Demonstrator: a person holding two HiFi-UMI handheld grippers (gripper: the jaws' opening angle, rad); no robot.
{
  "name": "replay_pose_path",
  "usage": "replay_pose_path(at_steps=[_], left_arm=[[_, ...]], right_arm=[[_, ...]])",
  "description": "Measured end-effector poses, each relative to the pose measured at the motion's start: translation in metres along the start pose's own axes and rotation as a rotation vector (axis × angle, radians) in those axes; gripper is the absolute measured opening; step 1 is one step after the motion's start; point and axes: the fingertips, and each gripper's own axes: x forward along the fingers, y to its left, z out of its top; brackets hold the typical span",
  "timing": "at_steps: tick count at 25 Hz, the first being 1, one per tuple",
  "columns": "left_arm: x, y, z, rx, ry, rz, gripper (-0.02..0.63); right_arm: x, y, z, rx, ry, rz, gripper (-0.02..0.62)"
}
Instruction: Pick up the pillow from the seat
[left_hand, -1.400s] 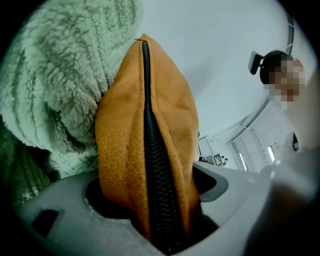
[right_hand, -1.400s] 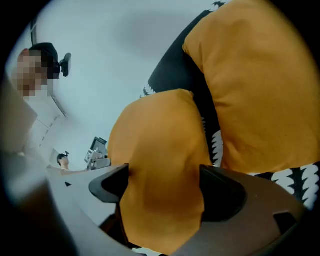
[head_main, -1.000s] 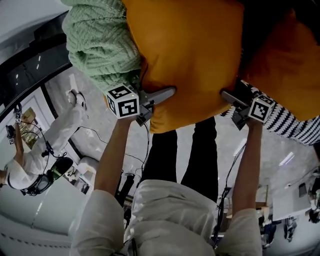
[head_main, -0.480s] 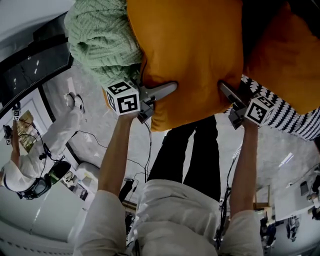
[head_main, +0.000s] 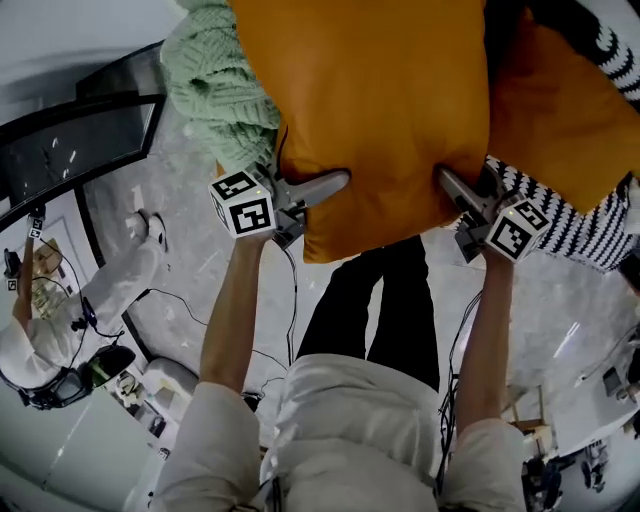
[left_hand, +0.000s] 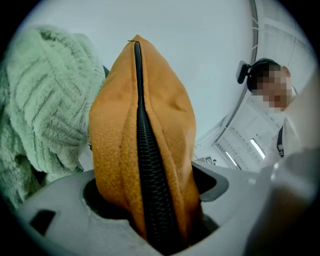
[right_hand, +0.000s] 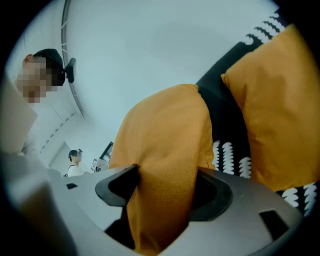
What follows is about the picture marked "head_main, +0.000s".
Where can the wooden stool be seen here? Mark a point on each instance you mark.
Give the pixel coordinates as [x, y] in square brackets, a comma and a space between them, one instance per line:
[530, 425]

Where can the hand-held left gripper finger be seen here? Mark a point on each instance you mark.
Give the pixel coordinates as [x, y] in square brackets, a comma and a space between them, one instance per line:
[315, 187]

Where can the black curved floor strip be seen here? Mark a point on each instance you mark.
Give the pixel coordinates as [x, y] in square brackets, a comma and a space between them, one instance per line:
[92, 235]

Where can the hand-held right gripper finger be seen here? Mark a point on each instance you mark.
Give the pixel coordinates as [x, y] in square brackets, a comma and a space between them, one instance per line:
[460, 192]

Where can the person's left forearm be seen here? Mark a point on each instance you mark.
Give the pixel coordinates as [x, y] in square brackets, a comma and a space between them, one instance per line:
[230, 320]

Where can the person's black trousers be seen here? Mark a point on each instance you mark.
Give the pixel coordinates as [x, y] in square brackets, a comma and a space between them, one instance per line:
[360, 310]

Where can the black glass-door cabinet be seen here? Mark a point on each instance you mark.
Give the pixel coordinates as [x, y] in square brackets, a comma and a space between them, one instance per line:
[75, 145]

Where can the person's right forearm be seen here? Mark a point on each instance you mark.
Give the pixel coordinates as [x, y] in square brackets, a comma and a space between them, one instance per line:
[487, 350]

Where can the orange cushion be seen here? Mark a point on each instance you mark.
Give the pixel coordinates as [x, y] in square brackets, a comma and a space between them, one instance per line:
[550, 110]
[360, 100]

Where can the white round stool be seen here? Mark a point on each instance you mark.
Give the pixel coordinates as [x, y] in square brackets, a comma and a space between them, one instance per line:
[170, 375]

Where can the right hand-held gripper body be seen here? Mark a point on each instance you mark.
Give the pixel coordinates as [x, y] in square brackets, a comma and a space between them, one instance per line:
[515, 232]

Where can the green knit blanket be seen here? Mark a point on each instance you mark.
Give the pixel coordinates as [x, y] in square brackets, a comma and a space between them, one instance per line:
[215, 85]

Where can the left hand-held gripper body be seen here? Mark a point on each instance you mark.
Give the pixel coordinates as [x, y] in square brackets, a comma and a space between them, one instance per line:
[250, 215]

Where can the black and green bag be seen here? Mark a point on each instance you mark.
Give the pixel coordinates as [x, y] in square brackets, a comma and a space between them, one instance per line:
[112, 362]

